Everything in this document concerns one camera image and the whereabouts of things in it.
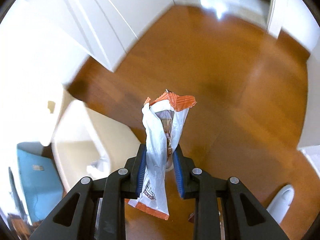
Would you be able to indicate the teal storage box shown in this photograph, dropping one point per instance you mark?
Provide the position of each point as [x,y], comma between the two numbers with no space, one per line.
[39,179]

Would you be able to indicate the beige square trash bin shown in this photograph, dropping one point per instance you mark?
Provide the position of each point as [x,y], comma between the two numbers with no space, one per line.
[84,136]

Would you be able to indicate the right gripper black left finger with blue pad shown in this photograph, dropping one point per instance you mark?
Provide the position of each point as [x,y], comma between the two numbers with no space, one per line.
[94,209]

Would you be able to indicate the beige round lidded bin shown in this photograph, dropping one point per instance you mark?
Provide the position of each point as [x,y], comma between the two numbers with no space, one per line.
[43,112]

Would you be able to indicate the white door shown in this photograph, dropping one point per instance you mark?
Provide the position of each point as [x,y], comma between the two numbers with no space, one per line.
[110,28]

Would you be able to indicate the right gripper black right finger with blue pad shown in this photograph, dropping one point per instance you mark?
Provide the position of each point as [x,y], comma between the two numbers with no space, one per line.
[218,201]

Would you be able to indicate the white orange snack wrapper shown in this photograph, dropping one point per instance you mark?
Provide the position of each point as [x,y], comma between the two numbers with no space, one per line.
[98,169]

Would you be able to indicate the grey right slipper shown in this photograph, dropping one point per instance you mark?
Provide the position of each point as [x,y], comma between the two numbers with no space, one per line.
[281,203]

